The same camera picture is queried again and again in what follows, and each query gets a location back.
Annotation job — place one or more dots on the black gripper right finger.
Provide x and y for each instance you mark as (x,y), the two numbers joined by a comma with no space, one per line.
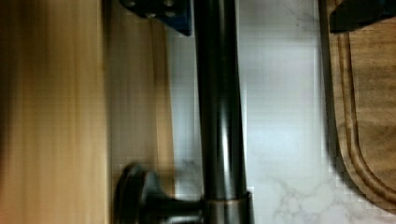
(353,15)

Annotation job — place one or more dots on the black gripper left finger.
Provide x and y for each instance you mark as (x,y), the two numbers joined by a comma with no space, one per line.
(175,14)

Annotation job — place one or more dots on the light wooden drawer front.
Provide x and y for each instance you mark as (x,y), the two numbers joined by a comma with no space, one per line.
(84,92)

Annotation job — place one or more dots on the wooden cutting board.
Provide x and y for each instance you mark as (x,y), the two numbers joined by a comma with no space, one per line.
(359,73)

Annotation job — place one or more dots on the black metal drawer handle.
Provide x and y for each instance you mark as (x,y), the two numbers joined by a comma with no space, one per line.
(139,198)

